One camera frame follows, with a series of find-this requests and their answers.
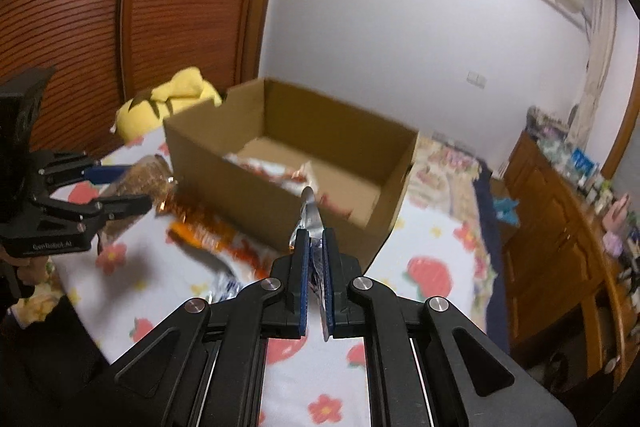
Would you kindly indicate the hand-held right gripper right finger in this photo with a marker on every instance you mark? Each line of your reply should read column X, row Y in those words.
column 327, row 287

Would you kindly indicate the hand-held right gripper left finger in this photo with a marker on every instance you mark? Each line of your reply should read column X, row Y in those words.
column 301, row 287

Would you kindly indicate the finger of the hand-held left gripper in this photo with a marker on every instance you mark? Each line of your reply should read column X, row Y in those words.
column 125, row 205
column 107, row 174

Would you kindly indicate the brown cake packet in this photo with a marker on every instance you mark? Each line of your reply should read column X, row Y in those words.
column 145, row 177

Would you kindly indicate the silver packet with brown snack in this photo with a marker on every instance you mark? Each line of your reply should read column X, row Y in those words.
column 311, row 217

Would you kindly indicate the brown cardboard box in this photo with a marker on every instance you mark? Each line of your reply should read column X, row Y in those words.
column 210, row 157

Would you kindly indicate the chicken feet snack packet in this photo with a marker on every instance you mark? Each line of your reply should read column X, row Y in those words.
column 265, row 169

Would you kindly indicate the person's left hand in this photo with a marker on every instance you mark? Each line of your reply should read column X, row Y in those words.
column 32, row 272

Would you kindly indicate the yellow plush toy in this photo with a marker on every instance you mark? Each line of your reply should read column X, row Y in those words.
column 150, row 112

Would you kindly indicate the white snack packet blue print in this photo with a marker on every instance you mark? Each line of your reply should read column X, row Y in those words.
column 225, row 284

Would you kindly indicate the orange snack packet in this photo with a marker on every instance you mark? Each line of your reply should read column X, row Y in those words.
column 215, row 239

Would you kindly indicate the floral tablecloth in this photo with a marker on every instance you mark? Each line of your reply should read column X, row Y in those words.
column 425, row 232

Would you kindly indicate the pink floral quilt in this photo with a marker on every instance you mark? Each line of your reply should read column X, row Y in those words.
column 450, row 162

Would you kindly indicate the wooden louvered wardrobe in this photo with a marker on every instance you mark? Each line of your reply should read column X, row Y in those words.
column 190, row 7

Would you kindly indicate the teal cloth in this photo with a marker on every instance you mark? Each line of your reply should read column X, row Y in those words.
column 505, row 207

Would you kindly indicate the wooden sideboard cabinet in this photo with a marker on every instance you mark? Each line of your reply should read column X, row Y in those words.
column 545, row 232

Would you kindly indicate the blue carton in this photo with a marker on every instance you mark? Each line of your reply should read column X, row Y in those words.
column 582, row 163

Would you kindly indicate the cluster of small bottles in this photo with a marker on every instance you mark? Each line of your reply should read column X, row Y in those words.
column 600, row 192

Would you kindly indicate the beige patterned curtain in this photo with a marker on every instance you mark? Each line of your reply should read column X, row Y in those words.
column 597, row 57

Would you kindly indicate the wooden window frame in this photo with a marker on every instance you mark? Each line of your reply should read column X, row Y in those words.
column 625, row 132

